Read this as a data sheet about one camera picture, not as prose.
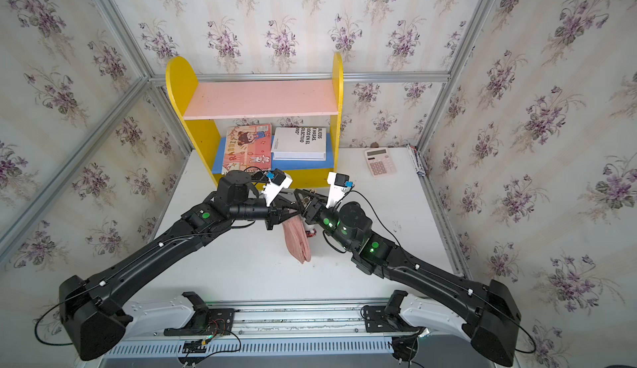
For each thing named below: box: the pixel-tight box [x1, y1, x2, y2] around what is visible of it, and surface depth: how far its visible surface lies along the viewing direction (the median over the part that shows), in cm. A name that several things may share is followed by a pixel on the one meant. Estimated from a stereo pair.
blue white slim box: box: [405, 143, 427, 177], surface depth 117 cm
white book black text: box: [271, 126, 327, 161], surface depth 100 cm
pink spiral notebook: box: [221, 122, 273, 175], surface depth 103 cm
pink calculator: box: [364, 147, 398, 178], surface depth 116 cm
